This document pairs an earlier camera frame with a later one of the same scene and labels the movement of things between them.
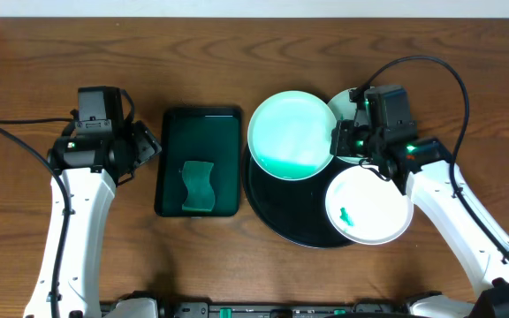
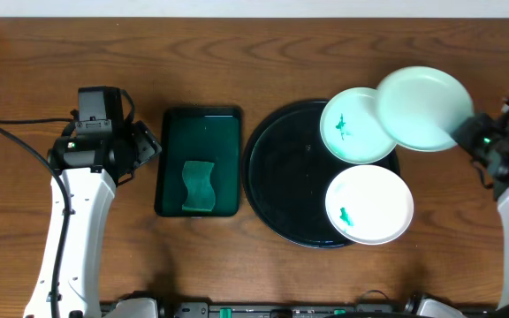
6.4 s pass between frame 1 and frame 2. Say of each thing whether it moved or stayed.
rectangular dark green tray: stayed
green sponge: stayed
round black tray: stayed
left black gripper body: stayed
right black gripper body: moved
